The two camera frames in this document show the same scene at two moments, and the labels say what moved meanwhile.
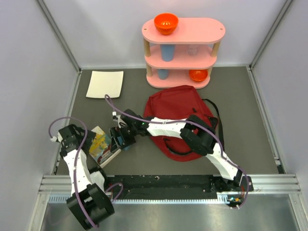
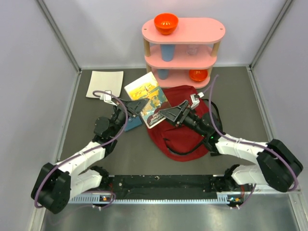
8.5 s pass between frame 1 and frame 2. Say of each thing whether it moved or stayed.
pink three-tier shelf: stayed
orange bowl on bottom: stayed
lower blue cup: stayed
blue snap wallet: moved
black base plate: stayed
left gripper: moved
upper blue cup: stayed
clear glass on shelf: stayed
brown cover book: moved
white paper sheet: stayed
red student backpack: stayed
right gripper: moved
